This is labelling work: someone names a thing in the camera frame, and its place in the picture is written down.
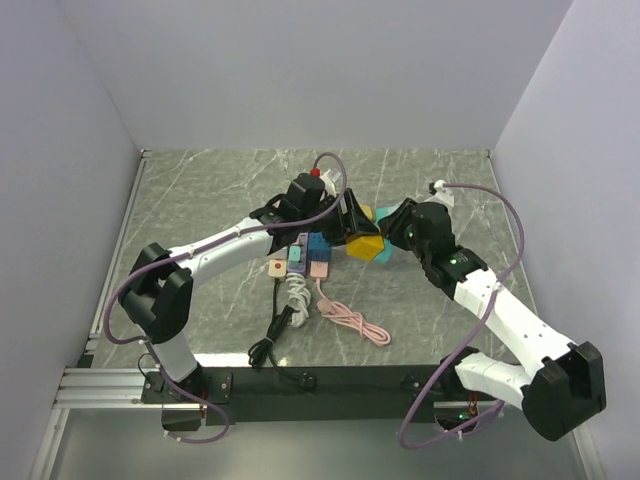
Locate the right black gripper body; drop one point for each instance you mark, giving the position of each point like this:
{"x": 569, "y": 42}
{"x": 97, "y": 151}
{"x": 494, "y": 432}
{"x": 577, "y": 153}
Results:
{"x": 402, "y": 232}

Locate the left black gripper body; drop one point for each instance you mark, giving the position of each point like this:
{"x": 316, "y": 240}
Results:
{"x": 341, "y": 225}

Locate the large yellow cube plug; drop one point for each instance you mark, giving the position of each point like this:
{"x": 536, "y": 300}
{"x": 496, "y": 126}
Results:
{"x": 366, "y": 247}

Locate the teal power strip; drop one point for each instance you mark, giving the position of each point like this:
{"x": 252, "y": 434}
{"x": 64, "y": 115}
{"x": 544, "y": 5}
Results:
{"x": 385, "y": 255}

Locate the blue cube adapter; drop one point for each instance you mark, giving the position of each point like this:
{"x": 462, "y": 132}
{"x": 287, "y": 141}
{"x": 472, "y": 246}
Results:
{"x": 318, "y": 250}

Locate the pink power strip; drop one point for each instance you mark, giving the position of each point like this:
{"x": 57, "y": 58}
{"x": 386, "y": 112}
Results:
{"x": 319, "y": 270}

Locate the small yellow plug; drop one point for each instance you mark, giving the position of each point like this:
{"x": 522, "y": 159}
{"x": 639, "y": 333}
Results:
{"x": 368, "y": 212}

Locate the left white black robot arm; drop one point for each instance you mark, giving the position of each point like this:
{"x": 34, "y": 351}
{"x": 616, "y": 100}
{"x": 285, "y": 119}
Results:
{"x": 156, "y": 295}

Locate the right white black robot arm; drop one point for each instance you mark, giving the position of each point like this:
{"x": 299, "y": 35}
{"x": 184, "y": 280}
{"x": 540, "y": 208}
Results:
{"x": 556, "y": 383}

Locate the purple power strip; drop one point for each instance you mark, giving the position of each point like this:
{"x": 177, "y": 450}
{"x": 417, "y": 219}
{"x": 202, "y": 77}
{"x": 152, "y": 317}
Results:
{"x": 302, "y": 268}

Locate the beige power strip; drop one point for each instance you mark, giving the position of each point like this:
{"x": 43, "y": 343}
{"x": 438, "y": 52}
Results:
{"x": 277, "y": 268}

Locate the black base bar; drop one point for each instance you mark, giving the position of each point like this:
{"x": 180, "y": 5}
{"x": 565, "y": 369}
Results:
{"x": 316, "y": 393}

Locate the aluminium rail frame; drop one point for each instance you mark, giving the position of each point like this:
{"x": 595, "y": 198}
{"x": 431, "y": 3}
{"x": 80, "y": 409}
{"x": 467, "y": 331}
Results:
{"x": 86, "y": 386}

